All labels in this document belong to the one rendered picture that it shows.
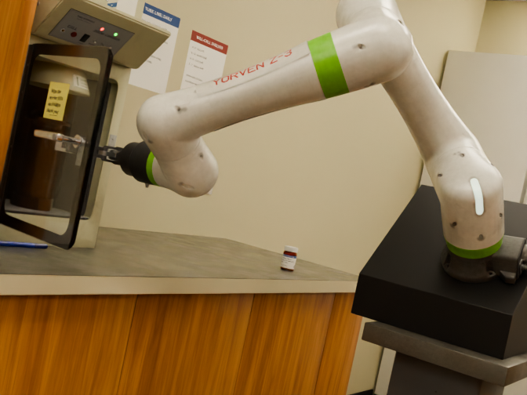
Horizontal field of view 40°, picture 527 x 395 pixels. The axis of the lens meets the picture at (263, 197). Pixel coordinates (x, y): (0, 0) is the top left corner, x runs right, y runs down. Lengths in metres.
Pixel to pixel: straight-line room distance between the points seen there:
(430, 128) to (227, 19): 1.38
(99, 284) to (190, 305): 0.34
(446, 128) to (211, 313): 0.75
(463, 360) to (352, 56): 0.66
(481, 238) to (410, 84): 0.36
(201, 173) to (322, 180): 2.12
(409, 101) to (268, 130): 1.58
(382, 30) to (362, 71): 0.08
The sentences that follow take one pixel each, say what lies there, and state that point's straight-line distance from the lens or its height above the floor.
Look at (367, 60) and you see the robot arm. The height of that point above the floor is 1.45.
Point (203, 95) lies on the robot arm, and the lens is 1.36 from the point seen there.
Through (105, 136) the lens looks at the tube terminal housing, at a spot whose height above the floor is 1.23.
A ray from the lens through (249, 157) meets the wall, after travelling 3.02.
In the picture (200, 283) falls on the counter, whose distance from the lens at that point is 1.77.
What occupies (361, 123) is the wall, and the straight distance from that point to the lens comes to 3.76.
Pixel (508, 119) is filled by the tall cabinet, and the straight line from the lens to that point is 4.34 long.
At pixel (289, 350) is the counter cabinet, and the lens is 2.25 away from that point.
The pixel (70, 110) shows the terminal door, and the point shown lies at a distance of 1.51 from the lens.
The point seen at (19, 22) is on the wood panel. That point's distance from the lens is 1.60.
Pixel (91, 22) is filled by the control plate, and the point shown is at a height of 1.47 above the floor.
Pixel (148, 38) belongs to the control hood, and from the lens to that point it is 1.82.
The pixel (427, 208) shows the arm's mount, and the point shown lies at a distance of 1.88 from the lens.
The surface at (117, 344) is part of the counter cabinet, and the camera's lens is 1.67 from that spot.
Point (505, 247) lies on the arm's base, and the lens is 1.67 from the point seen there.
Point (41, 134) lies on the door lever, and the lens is 1.48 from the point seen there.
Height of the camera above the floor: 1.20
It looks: 1 degrees down
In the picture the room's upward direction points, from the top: 12 degrees clockwise
